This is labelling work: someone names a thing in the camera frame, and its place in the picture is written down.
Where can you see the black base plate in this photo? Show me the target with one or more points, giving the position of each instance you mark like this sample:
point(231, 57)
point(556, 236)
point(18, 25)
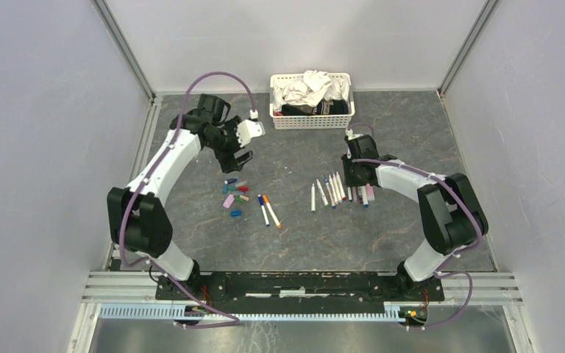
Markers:
point(312, 292)

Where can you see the thin purple pen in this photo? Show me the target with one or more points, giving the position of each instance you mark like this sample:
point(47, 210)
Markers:
point(357, 194)

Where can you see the white plastic basket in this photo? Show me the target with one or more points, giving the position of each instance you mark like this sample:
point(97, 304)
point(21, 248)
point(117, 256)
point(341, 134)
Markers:
point(314, 121)

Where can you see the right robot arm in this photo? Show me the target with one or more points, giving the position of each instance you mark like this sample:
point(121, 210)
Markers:
point(452, 217)

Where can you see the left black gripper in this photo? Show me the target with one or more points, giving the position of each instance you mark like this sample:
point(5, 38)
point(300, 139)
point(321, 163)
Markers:
point(229, 163)

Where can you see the orange tip white marker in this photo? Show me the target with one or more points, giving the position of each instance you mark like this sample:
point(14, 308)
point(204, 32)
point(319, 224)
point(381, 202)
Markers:
point(271, 211)

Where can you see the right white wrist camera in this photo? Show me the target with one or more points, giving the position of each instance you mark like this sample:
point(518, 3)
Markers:
point(349, 136)

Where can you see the white cable duct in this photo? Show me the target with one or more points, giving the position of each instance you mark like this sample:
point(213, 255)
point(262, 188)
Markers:
point(183, 312)

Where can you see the white crumpled cloth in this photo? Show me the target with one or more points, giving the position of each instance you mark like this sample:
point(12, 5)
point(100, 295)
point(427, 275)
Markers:
point(308, 88)

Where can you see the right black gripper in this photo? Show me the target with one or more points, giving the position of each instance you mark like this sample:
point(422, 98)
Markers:
point(349, 181)

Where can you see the pink highlighter cap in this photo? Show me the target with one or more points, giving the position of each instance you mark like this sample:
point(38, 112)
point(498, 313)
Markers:
point(228, 201)

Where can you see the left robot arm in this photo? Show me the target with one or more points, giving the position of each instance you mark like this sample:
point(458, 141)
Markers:
point(138, 220)

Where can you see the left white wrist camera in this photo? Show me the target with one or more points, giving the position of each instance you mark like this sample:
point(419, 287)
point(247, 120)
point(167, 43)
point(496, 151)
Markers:
point(247, 130)

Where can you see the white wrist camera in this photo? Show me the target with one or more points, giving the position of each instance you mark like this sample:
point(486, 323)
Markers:
point(247, 130)
point(349, 136)

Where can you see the black printed cloth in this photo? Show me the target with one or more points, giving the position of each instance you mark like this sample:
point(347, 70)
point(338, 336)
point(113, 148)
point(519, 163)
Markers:
point(324, 107)

